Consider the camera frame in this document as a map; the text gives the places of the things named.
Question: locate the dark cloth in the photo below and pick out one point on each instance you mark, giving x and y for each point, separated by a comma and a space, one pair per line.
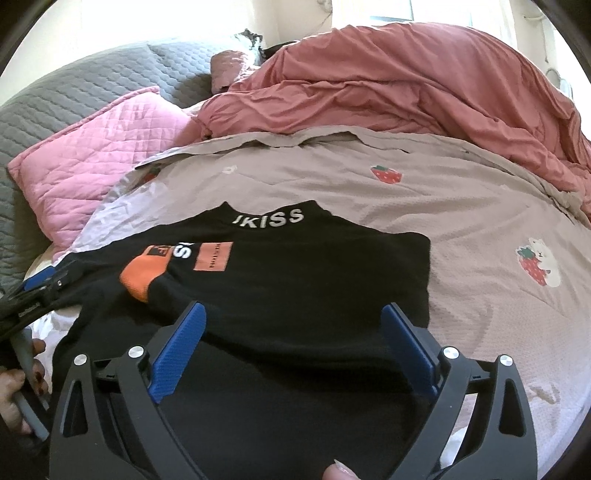
277, 50

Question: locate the beige strawberry print blanket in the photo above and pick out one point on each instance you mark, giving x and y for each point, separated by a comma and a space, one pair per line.
461, 221

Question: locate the small dusty pink pillow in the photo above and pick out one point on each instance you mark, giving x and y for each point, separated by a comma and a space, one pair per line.
231, 69

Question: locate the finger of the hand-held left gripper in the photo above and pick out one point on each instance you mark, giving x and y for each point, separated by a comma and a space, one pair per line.
39, 280

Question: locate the rose pink duvet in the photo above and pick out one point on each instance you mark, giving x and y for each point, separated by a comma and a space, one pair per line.
392, 87

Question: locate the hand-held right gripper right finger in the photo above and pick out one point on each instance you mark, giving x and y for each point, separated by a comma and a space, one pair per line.
411, 346

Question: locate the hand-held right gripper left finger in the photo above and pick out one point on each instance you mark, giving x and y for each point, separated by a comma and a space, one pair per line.
180, 344

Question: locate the pink quilted pillow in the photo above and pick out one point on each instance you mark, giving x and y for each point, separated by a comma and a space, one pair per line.
92, 152

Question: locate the person's right hand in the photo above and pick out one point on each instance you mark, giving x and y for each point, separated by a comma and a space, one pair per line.
339, 470

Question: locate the person's left hand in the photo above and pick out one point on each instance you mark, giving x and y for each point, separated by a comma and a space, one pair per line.
11, 392

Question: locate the black printed t-shirt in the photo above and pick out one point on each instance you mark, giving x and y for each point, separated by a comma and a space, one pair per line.
286, 286

